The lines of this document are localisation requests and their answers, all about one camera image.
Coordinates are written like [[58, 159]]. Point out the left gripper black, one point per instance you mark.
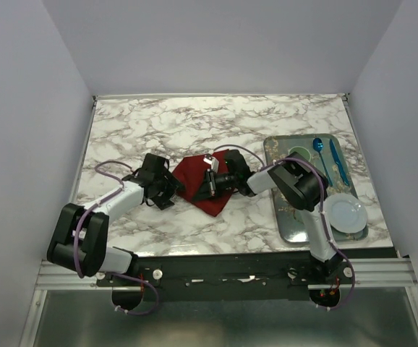
[[164, 201]]

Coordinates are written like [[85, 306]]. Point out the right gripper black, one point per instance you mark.
[[208, 188]]

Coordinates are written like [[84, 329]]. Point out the dark red cloth napkin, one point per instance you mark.
[[190, 172]]

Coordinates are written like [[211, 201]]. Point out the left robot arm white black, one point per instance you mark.
[[79, 241]]

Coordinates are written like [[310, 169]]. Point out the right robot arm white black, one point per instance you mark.
[[304, 188]]

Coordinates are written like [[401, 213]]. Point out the light green cup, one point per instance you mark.
[[304, 152]]

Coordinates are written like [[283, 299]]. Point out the blue metallic spoon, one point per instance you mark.
[[317, 144]]

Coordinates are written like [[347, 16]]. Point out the floral teal serving tray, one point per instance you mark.
[[290, 225]]

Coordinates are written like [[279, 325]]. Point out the blue metallic knife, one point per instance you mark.
[[338, 162]]

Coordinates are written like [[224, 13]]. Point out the pale blue small plate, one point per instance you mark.
[[346, 213]]

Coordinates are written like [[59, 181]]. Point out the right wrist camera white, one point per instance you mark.
[[212, 162]]

